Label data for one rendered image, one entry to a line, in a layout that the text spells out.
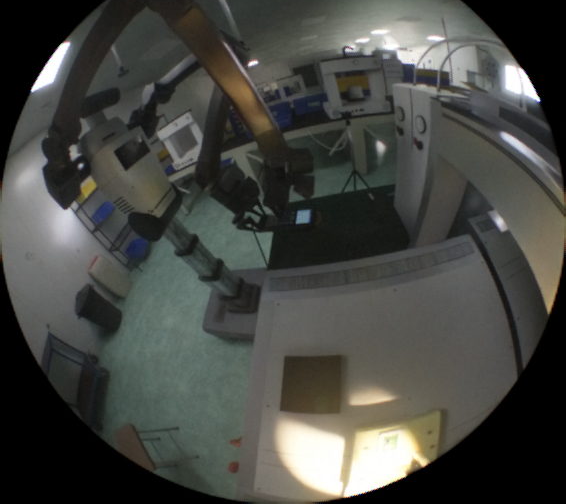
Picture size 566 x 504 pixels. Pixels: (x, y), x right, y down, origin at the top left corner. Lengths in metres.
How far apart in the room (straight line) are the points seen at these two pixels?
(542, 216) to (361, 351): 0.37
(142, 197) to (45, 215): 2.70
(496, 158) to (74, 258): 3.41
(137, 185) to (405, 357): 0.83
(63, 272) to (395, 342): 3.29
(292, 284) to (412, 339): 0.32
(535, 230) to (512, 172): 0.07
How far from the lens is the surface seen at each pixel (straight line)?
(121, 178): 0.64
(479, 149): 0.29
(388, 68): 2.25
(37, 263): 3.19
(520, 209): 0.26
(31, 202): 3.28
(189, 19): 0.33
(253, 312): 1.18
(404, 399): 0.44
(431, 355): 0.45
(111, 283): 2.99
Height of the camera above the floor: 1.27
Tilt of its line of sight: 40 degrees down
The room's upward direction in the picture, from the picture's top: 23 degrees counter-clockwise
